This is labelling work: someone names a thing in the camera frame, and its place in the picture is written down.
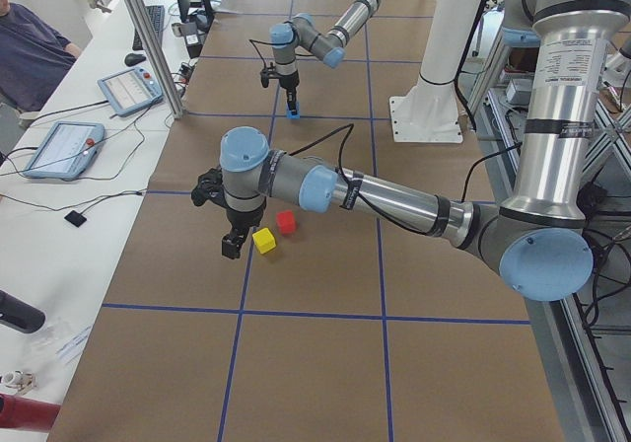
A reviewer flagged small black square pad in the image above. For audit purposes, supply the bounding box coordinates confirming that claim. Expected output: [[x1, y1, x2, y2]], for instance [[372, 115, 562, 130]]
[[64, 210, 87, 228]]

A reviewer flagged black power adapter box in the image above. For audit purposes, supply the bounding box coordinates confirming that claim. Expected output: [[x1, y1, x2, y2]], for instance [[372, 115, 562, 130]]
[[172, 22, 205, 59]]

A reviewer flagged aluminium frame post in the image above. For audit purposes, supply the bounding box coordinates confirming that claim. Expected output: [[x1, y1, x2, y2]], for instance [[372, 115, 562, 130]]
[[124, 0, 183, 119]]

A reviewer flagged aluminium truss frame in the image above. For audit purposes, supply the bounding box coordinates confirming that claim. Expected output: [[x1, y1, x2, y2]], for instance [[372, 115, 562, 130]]
[[471, 21, 630, 441]]

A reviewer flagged seated person in navy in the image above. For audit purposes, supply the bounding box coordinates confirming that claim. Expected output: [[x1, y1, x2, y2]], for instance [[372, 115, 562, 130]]
[[1, 0, 83, 112]]

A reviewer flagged black computer mouse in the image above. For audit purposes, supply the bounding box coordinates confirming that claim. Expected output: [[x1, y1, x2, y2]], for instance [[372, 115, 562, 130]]
[[123, 52, 146, 67]]

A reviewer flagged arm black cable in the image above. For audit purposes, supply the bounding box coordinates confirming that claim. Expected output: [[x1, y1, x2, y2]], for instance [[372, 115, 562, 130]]
[[248, 38, 277, 71], [285, 121, 524, 236]]

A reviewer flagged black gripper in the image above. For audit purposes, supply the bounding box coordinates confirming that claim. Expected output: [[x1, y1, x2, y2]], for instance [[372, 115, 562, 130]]
[[278, 70, 300, 110], [221, 204, 265, 258]]

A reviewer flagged black cylinder on desk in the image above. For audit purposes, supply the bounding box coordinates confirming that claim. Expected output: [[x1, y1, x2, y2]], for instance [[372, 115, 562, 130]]
[[1, 291, 45, 333]]

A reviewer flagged black keyboard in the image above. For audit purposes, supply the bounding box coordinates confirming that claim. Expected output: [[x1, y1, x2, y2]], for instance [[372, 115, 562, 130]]
[[131, 4, 167, 51]]

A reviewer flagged red wooden block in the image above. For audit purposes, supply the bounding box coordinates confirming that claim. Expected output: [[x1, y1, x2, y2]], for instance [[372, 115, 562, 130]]
[[275, 210, 297, 235]]

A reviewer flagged yellow wooden block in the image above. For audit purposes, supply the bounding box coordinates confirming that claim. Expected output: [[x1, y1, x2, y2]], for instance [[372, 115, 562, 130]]
[[252, 227, 277, 255]]

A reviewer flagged far teach pendant tablet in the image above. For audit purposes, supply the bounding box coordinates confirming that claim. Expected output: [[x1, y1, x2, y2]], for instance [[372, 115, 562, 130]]
[[97, 67, 163, 117]]

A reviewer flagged teach pendant tablet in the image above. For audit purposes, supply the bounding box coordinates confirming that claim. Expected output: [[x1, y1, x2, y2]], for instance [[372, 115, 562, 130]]
[[97, 67, 163, 117], [22, 120, 105, 180]]

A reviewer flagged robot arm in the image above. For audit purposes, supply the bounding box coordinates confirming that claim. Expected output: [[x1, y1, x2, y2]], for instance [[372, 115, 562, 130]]
[[260, 0, 382, 118], [211, 0, 630, 301]]

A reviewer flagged near teach pendant tablet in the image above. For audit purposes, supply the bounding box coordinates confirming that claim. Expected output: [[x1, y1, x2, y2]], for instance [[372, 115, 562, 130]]
[[22, 120, 105, 180]]

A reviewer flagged red cylinder on desk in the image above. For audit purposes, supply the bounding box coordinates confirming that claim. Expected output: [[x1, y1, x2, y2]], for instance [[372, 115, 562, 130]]
[[1, 394, 61, 432]]

